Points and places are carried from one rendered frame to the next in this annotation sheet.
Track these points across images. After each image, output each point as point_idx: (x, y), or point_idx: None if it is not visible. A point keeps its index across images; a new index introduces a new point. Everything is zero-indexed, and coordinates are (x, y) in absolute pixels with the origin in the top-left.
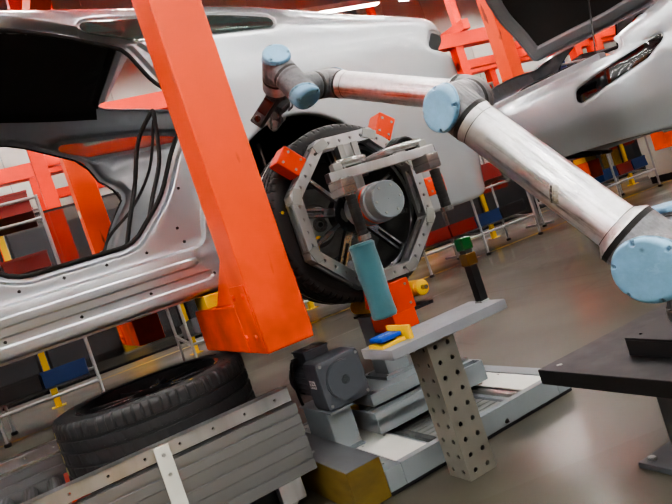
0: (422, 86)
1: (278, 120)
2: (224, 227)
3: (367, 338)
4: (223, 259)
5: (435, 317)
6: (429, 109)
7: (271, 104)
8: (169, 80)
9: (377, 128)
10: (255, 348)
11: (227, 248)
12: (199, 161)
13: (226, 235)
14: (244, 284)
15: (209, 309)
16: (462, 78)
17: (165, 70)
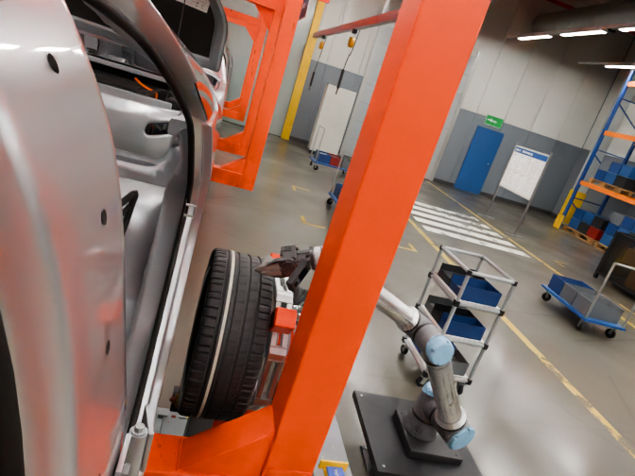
0: (403, 310)
1: (284, 276)
2: (327, 429)
3: (193, 433)
4: (286, 447)
5: None
6: (438, 351)
7: (306, 272)
8: (363, 293)
9: None
10: None
11: (311, 443)
12: (341, 371)
13: (323, 434)
14: (312, 472)
15: (157, 470)
16: (424, 317)
17: (365, 282)
